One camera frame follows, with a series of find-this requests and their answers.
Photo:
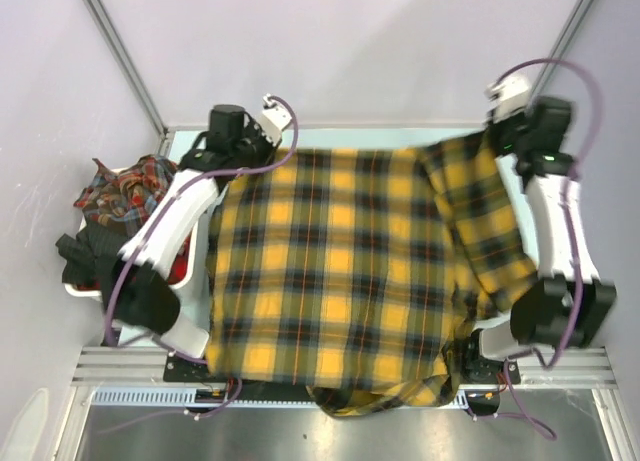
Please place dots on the right aluminium frame post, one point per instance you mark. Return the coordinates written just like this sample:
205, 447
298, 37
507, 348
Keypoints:
563, 43

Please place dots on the aluminium frame post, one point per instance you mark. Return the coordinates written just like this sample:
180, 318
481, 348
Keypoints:
126, 64
563, 43

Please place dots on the aluminium front rail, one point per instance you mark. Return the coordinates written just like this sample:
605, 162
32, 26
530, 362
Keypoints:
144, 366

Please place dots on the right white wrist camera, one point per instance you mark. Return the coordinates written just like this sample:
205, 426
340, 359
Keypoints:
509, 97

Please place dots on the red black plaid shirt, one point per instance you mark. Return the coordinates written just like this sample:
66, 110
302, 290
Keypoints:
180, 264

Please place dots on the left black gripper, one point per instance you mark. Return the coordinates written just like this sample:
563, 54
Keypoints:
269, 149

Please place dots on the white slotted cable duct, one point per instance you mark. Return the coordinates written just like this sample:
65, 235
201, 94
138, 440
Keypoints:
204, 398

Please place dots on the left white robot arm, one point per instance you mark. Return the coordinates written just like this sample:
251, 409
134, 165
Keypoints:
214, 152

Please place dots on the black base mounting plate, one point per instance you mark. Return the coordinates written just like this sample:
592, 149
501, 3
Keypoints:
482, 396

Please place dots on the left aluminium frame post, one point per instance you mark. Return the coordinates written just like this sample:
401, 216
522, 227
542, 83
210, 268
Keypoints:
126, 64

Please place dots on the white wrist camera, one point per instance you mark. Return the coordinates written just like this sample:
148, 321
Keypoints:
274, 119
509, 97

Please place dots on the dark striped shirt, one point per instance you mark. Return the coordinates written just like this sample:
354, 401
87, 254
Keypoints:
81, 252

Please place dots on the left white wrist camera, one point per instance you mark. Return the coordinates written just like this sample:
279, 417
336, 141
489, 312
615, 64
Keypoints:
274, 119

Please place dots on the yellow plaid shirt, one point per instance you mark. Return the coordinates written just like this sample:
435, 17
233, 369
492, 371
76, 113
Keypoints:
357, 274

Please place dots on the red blue plaid shirt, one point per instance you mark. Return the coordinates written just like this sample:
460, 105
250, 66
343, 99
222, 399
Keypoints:
123, 200

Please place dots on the white laundry basket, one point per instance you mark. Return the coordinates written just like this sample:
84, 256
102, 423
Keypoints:
197, 281

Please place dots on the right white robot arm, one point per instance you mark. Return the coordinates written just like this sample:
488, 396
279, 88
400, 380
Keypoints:
568, 303

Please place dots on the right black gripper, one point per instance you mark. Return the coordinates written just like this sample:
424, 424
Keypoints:
494, 130

